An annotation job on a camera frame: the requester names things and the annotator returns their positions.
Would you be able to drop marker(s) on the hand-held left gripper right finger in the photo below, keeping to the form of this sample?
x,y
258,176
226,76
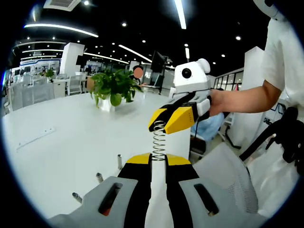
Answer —
x,y
180,190

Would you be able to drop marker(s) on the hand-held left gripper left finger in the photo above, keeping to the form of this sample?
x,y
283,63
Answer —
x,y
133,190

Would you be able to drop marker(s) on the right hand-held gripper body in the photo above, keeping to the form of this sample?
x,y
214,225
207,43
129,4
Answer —
x,y
192,80

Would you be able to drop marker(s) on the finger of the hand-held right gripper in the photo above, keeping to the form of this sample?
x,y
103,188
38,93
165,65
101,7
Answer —
x,y
180,120
158,116

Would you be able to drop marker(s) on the silver coil spring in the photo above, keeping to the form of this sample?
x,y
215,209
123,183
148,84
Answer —
x,y
159,142

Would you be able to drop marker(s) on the metal pin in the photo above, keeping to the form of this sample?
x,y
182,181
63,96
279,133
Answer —
x,y
77,197
119,162
99,177

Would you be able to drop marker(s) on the person's right forearm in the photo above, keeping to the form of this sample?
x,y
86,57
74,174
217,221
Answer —
x,y
251,99

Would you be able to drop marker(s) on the black monitor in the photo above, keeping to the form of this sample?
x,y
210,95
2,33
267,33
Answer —
x,y
158,60

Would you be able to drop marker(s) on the green potted plant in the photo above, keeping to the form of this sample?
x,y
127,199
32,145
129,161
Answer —
x,y
114,88

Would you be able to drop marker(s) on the white mesh chair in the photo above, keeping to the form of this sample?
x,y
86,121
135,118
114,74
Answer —
x,y
228,166

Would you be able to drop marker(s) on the white office chair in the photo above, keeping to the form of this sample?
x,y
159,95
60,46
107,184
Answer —
x,y
74,85

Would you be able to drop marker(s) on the person's body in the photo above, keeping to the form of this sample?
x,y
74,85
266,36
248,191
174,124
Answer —
x,y
285,59

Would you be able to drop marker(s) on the white headset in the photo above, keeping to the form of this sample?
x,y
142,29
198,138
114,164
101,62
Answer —
x,y
268,7

